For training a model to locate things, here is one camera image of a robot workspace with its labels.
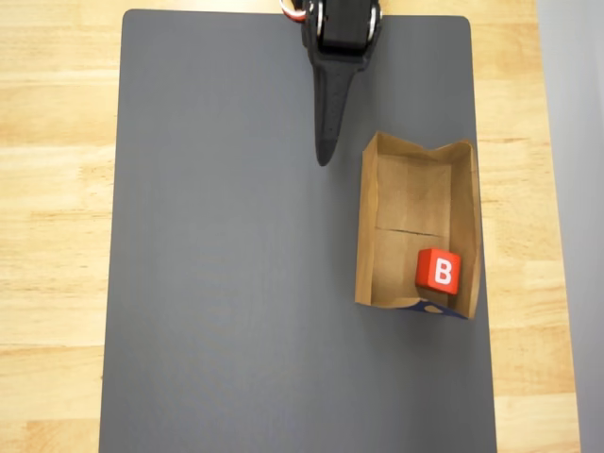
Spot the red cube with white print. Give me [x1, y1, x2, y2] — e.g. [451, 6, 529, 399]
[414, 247, 462, 296]

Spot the brown paper box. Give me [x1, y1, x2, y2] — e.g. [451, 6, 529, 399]
[354, 130, 483, 321]

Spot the grey mat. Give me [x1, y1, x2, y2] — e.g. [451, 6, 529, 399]
[97, 8, 499, 453]

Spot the red white servo wire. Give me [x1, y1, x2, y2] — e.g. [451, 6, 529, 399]
[277, 0, 309, 23]

